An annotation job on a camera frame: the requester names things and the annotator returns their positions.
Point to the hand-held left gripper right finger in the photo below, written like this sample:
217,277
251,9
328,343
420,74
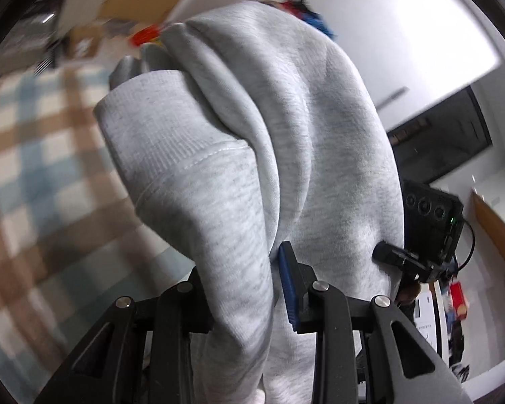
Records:
287,286

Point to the silver suitcase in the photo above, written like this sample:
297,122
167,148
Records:
33,21

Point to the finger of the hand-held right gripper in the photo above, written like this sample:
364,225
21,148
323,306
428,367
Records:
391,253

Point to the brown blue plaid blanket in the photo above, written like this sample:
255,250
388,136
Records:
46,176

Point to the wooden shoe rack with shoes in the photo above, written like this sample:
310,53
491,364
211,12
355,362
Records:
315,23

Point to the light grey sweatshirt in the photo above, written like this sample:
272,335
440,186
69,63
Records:
298,113

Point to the person's right forearm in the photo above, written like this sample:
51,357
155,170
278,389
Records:
406,311

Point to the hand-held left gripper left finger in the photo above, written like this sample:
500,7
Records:
181,315

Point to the dark wardrobe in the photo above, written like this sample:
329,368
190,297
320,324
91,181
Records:
442,143

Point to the red box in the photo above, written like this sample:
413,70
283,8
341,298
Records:
458,298

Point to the flat cardboard box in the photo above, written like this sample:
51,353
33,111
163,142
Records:
83,46

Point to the large cardboard sheet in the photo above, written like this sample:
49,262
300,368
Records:
492,223

